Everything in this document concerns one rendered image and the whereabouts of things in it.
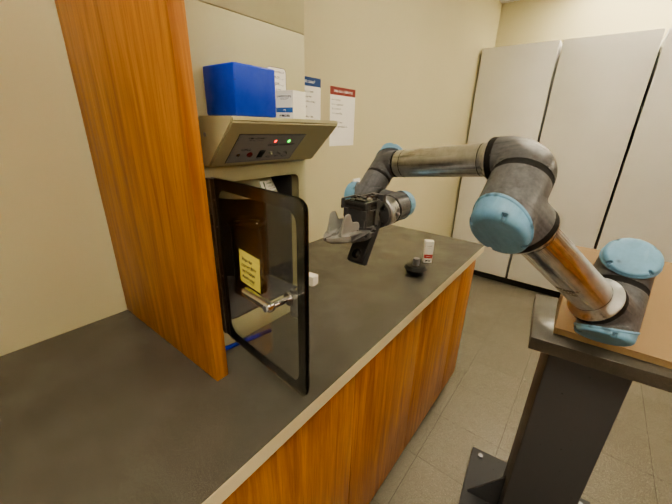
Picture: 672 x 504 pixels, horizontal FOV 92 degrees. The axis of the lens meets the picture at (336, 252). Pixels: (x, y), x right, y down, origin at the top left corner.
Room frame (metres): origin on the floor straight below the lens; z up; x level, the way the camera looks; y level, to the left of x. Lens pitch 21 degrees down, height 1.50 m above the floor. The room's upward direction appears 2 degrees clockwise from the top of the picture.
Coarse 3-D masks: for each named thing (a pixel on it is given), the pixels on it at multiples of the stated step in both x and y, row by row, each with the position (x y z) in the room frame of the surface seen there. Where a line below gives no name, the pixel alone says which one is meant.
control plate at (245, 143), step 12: (240, 144) 0.70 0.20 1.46; (252, 144) 0.73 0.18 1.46; (264, 144) 0.75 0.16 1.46; (276, 144) 0.78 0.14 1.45; (288, 144) 0.81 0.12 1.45; (228, 156) 0.71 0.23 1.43; (240, 156) 0.73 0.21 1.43; (252, 156) 0.76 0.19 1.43; (264, 156) 0.79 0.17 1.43; (276, 156) 0.82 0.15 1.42; (288, 156) 0.86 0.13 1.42
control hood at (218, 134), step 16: (208, 128) 0.69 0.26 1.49; (224, 128) 0.65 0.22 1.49; (240, 128) 0.67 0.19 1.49; (256, 128) 0.70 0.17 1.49; (272, 128) 0.73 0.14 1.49; (288, 128) 0.77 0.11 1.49; (304, 128) 0.81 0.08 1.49; (320, 128) 0.85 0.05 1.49; (208, 144) 0.69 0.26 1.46; (224, 144) 0.67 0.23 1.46; (304, 144) 0.86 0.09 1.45; (320, 144) 0.91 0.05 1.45; (208, 160) 0.69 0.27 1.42; (224, 160) 0.71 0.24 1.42; (272, 160) 0.83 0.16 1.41; (288, 160) 0.88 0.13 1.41
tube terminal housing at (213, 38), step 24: (192, 0) 0.72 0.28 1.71; (192, 24) 0.72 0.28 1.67; (216, 24) 0.76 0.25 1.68; (240, 24) 0.81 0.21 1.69; (264, 24) 0.86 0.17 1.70; (192, 48) 0.72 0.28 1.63; (216, 48) 0.76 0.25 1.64; (240, 48) 0.80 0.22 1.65; (264, 48) 0.86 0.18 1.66; (288, 48) 0.92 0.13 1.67; (288, 72) 0.92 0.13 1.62; (216, 168) 0.73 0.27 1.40; (240, 168) 0.78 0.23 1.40; (264, 168) 0.84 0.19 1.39; (288, 168) 0.91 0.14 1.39
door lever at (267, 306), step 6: (246, 288) 0.54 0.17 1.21; (246, 294) 0.53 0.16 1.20; (252, 294) 0.52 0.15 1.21; (258, 294) 0.52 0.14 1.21; (288, 294) 0.52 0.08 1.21; (252, 300) 0.52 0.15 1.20; (258, 300) 0.50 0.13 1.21; (264, 300) 0.50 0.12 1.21; (276, 300) 0.51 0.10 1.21; (282, 300) 0.51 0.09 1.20; (288, 300) 0.52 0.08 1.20; (264, 306) 0.49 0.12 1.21; (270, 306) 0.49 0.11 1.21; (276, 306) 0.50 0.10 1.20; (270, 312) 0.49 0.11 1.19
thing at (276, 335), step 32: (224, 192) 0.66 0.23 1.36; (256, 192) 0.58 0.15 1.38; (224, 224) 0.67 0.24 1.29; (256, 224) 0.59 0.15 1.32; (288, 224) 0.52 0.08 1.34; (224, 256) 0.68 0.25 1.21; (256, 256) 0.59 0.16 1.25; (288, 256) 0.52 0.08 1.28; (288, 288) 0.52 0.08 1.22; (256, 320) 0.60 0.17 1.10; (288, 320) 0.53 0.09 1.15; (256, 352) 0.61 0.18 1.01; (288, 352) 0.53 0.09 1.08; (288, 384) 0.53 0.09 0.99
